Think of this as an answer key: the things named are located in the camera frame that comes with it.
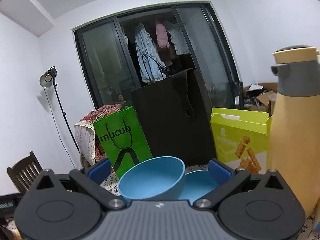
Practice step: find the green mucun paper bag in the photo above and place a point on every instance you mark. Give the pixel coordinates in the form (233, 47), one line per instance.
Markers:
(122, 140)

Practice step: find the light blue hanging shirt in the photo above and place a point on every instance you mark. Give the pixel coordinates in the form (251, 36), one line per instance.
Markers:
(148, 57)

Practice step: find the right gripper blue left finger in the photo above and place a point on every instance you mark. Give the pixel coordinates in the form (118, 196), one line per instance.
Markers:
(88, 181)

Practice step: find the cardboard boxes pile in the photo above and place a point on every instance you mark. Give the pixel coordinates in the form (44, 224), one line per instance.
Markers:
(260, 97)

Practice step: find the black paper bag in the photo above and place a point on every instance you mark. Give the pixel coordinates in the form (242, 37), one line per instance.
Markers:
(174, 114)

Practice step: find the blue bowl back right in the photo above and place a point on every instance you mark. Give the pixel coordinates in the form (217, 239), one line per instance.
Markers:
(197, 184)

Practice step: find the white hanging garment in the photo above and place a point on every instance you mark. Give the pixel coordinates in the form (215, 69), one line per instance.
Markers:
(177, 38)

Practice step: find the studio lamp on stand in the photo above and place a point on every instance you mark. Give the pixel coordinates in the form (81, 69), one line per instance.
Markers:
(49, 84)

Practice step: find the pink hanging garment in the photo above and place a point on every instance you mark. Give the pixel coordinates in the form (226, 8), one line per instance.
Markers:
(162, 37)

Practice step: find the patterned red blanket pile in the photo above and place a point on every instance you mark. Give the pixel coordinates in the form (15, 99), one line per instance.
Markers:
(90, 147)

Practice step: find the yellow-green snack box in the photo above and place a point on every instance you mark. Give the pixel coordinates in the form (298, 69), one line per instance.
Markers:
(241, 138)

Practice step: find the black sliding glass door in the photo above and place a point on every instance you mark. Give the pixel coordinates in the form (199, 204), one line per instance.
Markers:
(121, 53)

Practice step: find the yellow thermos jug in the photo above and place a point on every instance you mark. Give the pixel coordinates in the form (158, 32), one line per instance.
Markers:
(294, 131)

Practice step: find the blue bowl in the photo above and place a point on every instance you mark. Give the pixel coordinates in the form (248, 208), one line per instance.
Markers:
(160, 178)
(197, 184)

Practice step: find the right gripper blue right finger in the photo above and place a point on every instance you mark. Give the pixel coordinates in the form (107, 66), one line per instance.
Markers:
(229, 181)

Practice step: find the blue bowl front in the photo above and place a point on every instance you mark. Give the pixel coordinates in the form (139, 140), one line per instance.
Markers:
(160, 178)

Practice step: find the dark wooden chair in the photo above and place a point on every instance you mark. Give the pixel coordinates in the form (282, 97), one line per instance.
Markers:
(24, 172)

